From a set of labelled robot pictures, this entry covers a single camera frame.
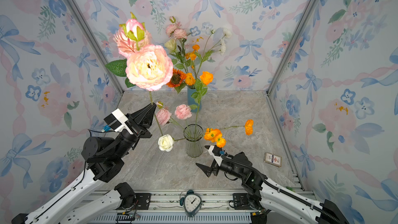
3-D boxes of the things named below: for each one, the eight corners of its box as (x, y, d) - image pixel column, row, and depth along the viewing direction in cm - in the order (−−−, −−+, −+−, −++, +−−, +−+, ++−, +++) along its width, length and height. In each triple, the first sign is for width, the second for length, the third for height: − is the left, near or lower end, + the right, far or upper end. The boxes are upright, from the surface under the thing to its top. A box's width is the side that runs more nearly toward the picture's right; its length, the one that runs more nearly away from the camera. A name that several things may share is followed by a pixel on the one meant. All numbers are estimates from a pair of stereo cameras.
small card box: (262, 161, 89) (264, 160, 87) (264, 152, 92) (265, 150, 90) (280, 167, 87) (281, 166, 85) (280, 157, 90) (282, 156, 88)
